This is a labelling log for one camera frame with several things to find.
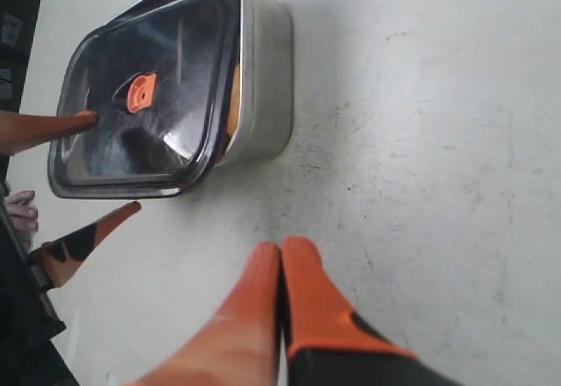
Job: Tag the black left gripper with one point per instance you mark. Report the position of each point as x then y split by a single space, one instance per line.
28 319

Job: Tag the steel two-compartment lunch box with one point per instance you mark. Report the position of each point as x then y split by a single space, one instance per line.
265 57

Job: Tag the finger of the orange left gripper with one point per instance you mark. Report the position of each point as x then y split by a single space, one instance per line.
20 132

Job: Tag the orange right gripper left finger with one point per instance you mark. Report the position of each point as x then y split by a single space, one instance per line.
240 344

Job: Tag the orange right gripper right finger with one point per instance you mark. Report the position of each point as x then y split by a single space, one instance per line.
328 342

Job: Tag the dark transparent lunch box lid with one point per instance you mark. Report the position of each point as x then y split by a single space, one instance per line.
159 78

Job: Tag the yellow toy cheese wedge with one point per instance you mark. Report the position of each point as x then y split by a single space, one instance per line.
233 118

